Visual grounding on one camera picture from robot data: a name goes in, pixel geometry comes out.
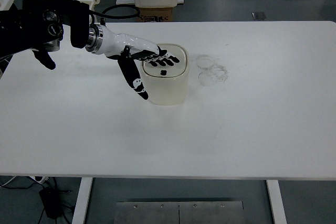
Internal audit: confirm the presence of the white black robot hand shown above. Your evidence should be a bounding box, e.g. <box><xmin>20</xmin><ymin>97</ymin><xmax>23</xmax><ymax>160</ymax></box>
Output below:
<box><xmin>86</xmin><ymin>24</ymin><xmax>180</xmax><ymax>100</ymax></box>

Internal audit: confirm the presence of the cream desktop trash can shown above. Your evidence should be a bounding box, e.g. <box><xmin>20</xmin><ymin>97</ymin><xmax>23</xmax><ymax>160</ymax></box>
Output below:
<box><xmin>140</xmin><ymin>44</ymin><xmax>190</xmax><ymax>105</ymax></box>

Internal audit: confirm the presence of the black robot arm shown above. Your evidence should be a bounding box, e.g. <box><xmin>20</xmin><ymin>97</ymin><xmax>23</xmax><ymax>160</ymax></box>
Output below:
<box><xmin>1</xmin><ymin>0</ymin><xmax>179</xmax><ymax>100</ymax></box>

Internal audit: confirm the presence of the brown cardboard box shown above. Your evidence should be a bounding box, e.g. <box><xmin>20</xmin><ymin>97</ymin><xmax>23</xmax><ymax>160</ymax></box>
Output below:
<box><xmin>137</xmin><ymin>7</ymin><xmax>173</xmax><ymax>23</ymax></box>

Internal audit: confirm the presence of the cream plastic bin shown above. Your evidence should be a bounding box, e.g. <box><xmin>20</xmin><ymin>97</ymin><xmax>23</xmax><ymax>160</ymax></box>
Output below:
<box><xmin>73</xmin><ymin>0</ymin><xmax>100</xmax><ymax>24</ymax></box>

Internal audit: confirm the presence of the metal floor outlet plate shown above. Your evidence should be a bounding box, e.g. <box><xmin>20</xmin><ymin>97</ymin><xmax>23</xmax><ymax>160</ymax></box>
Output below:
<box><xmin>251</xmin><ymin>12</ymin><xmax>267</xmax><ymax>21</ymax></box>

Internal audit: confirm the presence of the white left table leg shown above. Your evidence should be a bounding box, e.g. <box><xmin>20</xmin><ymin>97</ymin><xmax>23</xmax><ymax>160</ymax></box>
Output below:
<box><xmin>71</xmin><ymin>177</ymin><xmax>93</xmax><ymax>224</ymax></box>

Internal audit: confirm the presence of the white table leg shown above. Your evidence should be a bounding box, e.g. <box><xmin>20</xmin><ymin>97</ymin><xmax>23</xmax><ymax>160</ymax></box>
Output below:
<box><xmin>266</xmin><ymin>180</ymin><xmax>287</xmax><ymax>224</ymax></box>
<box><xmin>71</xmin><ymin>177</ymin><xmax>93</xmax><ymax>224</ymax></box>

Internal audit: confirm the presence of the black power adapter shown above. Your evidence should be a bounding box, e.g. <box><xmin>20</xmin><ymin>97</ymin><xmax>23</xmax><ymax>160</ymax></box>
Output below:
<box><xmin>39</xmin><ymin>187</ymin><xmax>63</xmax><ymax>219</ymax></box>

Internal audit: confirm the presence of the white right table leg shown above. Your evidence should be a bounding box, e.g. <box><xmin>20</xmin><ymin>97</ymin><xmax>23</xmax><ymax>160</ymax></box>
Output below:
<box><xmin>266</xmin><ymin>180</ymin><xmax>287</xmax><ymax>224</ymax></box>

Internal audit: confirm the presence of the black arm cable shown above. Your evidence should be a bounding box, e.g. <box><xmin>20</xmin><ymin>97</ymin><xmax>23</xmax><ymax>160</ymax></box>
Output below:
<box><xmin>89</xmin><ymin>4</ymin><xmax>140</xmax><ymax>24</ymax></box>

